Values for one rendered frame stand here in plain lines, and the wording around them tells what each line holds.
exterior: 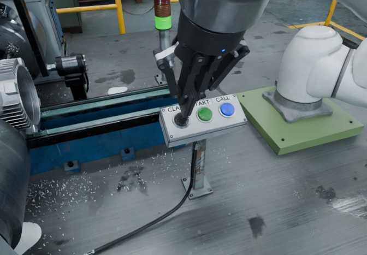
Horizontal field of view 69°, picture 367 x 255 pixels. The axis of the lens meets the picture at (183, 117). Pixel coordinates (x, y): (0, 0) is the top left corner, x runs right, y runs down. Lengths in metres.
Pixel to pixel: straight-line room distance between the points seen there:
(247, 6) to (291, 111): 0.74
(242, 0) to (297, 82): 0.69
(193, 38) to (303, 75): 0.64
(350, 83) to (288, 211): 0.40
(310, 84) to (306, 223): 0.40
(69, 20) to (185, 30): 3.65
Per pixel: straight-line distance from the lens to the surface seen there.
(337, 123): 1.00
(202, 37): 0.28
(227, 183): 0.76
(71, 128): 0.79
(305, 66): 0.88
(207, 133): 0.54
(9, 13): 0.97
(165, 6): 1.01
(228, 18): 0.25
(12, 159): 0.52
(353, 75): 0.88
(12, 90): 0.70
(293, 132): 0.91
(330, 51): 0.88
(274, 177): 0.81
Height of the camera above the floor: 1.41
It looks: 40 degrees down
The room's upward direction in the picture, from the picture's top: straight up
